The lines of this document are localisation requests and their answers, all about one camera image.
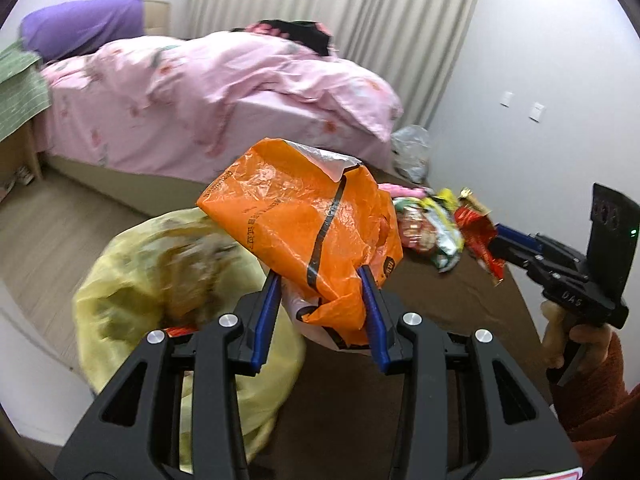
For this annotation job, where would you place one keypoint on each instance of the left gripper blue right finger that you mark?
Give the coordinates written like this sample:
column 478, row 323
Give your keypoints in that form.
column 375, row 317

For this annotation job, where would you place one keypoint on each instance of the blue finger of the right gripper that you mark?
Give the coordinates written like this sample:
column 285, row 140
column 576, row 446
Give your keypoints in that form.
column 517, row 238
column 514, row 251

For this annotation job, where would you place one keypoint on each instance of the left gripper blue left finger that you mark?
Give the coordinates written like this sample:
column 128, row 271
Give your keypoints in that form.
column 257, row 313

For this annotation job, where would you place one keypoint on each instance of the red snack wrapper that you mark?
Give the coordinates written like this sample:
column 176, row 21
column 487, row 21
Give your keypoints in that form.
column 473, row 222

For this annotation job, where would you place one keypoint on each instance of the orange plastic bag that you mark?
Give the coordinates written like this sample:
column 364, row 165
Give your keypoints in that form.
column 315, row 218

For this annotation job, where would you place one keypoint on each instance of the yellow white snack bag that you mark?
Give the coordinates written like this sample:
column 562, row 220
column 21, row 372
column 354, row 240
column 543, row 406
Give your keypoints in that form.
column 439, row 209

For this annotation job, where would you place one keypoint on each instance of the green white snack bag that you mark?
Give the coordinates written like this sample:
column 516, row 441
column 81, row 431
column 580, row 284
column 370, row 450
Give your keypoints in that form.
column 416, row 230

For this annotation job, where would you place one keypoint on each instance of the orange sleeve forearm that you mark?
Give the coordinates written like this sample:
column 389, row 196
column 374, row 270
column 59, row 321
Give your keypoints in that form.
column 601, row 417

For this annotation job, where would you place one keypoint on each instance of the yellow trash bag bin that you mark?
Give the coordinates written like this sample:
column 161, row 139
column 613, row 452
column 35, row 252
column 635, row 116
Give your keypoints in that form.
column 181, row 270

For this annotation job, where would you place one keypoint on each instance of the person's right hand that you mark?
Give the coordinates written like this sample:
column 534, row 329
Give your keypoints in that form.
column 557, row 335

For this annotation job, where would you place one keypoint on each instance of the brown table cloth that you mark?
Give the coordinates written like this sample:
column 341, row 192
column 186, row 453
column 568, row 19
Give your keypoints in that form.
column 452, row 390

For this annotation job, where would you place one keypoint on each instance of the pink caterpillar toy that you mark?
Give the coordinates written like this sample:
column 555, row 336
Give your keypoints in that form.
column 400, row 191

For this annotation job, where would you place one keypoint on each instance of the clear plastic bag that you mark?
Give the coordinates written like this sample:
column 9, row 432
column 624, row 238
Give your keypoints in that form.
column 411, row 150

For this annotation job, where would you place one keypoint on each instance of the pink floral duvet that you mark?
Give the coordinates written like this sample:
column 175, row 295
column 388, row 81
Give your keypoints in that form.
column 250, row 75

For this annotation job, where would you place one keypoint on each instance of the bed with pink sheet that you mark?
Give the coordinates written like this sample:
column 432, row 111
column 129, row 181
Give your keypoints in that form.
column 210, row 110

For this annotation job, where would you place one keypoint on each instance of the striped beige curtain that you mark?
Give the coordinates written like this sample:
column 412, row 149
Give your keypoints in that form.
column 412, row 44

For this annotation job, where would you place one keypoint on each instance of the black pink clothing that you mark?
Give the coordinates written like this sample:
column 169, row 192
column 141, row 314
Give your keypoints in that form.
column 312, row 35

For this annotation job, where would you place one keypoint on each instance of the wooden nightstand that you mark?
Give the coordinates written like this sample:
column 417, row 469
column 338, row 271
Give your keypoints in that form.
column 18, row 150

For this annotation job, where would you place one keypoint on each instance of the purple pillow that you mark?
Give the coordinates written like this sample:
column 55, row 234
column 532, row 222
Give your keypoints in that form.
column 80, row 27

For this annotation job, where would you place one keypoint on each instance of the white wall socket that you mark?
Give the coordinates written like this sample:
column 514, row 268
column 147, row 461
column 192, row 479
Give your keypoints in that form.
column 536, row 112

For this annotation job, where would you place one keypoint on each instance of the white wall switch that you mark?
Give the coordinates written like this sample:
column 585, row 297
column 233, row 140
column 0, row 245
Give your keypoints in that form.
column 506, row 99

